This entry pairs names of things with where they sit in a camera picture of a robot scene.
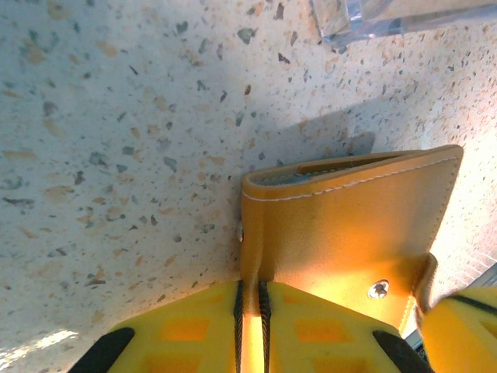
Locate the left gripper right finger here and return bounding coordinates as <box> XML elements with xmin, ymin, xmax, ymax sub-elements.
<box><xmin>259</xmin><ymin>279</ymin><xmax>434</xmax><ymax>373</ymax></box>

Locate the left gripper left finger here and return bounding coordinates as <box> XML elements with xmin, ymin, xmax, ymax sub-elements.
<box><xmin>68</xmin><ymin>279</ymin><xmax>245</xmax><ymax>373</ymax></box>

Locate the clear acrylic card box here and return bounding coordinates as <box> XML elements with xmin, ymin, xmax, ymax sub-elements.
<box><xmin>308</xmin><ymin>0</ymin><xmax>497</xmax><ymax>47</ymax></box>

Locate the tan leather card holder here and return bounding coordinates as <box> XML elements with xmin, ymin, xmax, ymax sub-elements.
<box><xmin>235</xmin><ymin>144</ymin><xmax>466</xmax><ymax>373</ymax></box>

